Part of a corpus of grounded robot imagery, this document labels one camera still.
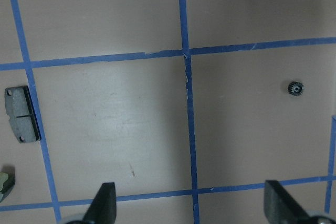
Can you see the grey brake pad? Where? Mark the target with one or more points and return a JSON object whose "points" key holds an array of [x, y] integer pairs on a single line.
{"points": [[22, 116]]}

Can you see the curved olive brake shoe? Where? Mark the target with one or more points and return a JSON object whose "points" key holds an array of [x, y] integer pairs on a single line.
{"points": [[8, 181]]}

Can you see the black bearing gear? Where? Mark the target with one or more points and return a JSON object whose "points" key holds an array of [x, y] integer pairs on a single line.
{"points": [[295, 88]]}

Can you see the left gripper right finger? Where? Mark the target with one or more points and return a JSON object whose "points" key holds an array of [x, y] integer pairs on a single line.
{"points": [[280, 206]]}

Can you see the brown paper table cover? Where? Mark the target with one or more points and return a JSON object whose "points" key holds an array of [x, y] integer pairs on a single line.
{"points": [[182, 103]]}

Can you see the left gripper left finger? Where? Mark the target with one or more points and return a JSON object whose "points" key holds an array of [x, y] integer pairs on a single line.
{"points": [[103, 208]]}

